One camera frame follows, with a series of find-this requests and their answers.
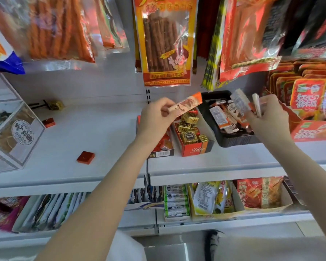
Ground person's right hand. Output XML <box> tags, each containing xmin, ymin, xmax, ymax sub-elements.
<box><xmin>245</xmin><ymin>94</ymin><xmax>293</xmax><ymax>150</ymax></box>

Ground person's left hand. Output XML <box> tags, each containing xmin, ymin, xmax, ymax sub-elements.
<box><xmin>135</xmin><ymin>97</ymin><xmax>181</xmax><ymax>146</ymax></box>

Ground white box of red chocolates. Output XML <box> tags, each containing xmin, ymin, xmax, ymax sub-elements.
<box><xmin>135</xmin><ymin>115</ymin><xmax>176</xmax><ymax>160</ymax></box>

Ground heap of gold candies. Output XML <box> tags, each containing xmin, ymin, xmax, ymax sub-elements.
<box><xmin>175</xmin><ymin>109</ymin><xmax>209</xmax><ymax>146</ymax></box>

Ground black plastic tray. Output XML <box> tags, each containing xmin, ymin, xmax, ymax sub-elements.
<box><xmin>201</xmin><ymin>90</ymin><xmax>261</xmax><ymax>148</ymax></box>

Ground red Filer candy box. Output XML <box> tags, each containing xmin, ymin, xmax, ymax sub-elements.
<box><xmin>171</xmin><ymin>108</ymin><xmax>216</xmax><ymax>157</ymax></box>

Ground wafer bar packets group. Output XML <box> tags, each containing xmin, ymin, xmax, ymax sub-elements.
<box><xmin>208</xmin><ymin>99</ymin><xmax>255</xmax><ymax>134</ymax></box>

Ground gold foil candy piece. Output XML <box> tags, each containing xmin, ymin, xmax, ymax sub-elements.
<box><xmin>47</xmin><ymin>100</ymin><xmax>65</xmax><ymax>111</ymax></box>

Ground person's left forearm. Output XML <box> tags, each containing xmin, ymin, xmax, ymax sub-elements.
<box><xmin>35</xmin><ymin>138</ymin><xmax>166</xmax><ymax>261</ymax></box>

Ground person's right forearm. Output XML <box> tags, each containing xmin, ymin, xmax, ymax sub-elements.
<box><xmin>266</xmin><ymin>138</ymin><xmax>326</xmax><ymax>252</ymax></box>

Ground white metal shelf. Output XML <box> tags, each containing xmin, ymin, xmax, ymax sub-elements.
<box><xmin>0</xmin><ymin>51</ymin><xmax>326</xmax><ymax>250</ymax></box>

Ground person's black shoe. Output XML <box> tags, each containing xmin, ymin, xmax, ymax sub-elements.
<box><xmin>204</xmin><ymin>229</ymin><xmax>225</xmax><ymax>261</ymax></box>

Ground printed jar display box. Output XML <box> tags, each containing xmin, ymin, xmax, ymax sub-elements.
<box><xmin>0</xmin><ymin>73</ymin><xmax>46</xmax><ymax>175</ymax></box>

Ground row of red snack packets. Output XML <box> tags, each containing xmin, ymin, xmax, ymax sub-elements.
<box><xmin>266</xmin><ymin>60</ymin><xmax>326</xmax><ymax>121</ymax></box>

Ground red orange snack packets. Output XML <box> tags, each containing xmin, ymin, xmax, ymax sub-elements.
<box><xmin>236</xmin><ymin>176</ymin><xmax>284</xmax><ymax>210</ymax></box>

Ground dark brown snack bag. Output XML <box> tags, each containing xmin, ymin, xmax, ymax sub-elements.
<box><xmin>132</xmin><ymin>0</ymin><xmax>142</xmax><ymax>74</ymax></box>

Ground yellow black striped bags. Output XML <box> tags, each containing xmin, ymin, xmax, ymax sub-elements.
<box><xmin>201</xmin><ymin>0</ymin><xmax>230</xmax><ymax>91</ymax></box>

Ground stack of green white packets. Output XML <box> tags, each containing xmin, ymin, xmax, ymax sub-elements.
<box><xmin>163</xmin><ymin>184</ymin><xmax>191</xmax><ymax>222</ymax></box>

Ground yellow red bag brown sticks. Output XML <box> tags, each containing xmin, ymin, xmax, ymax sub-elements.
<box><xmin>132</xmin><ymin>0</ymin><xmax>199</xmax><ymax>87</ymax></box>

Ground red orange snack bag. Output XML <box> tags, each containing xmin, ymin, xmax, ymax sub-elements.
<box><xmin>218</xmin><ymin>0</ymin><xmax>293</xmax><ymax>83</ymax></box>

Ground clear green print snack bag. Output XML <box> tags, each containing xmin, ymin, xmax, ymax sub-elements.
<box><xmin>92</xmin><ymin>0</ymin><xmax>130</xmax><ymax>55</ymax></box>

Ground dark red snack bag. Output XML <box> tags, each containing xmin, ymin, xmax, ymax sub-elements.
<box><xmin>195</xmin><ymin>0</ymin><xmax>222</xmax><ymax>60</ymax></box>

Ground black snack bag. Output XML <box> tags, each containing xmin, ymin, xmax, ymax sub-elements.
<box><xmin>280</xmin><ymin>0</ymin><xmax>326</xmax><ymax>59</ymax></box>

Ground black metal hook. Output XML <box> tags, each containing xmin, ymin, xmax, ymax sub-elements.
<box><xmin>27</xmin><ymin>100</ymin><xmax>51</xmax><ymax>111</ymax></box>

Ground clear bag of orange sticks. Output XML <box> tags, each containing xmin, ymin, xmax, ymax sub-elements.
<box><xmin>0</xmin><ymin>0</ymin><xmax>96</xmax><ymax>71</ymax></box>

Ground white blue snack bag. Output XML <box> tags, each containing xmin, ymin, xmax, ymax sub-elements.
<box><xmin>0</xmin><ymin>13</ymin><xmax>26</xmax><ymax>75</ymax></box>

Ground pile of pink snack packets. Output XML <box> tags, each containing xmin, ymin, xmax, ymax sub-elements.
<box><xmin>0</xmin><ymin>196</ymin><xmax>30</xmax><ymax>233</ymax></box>

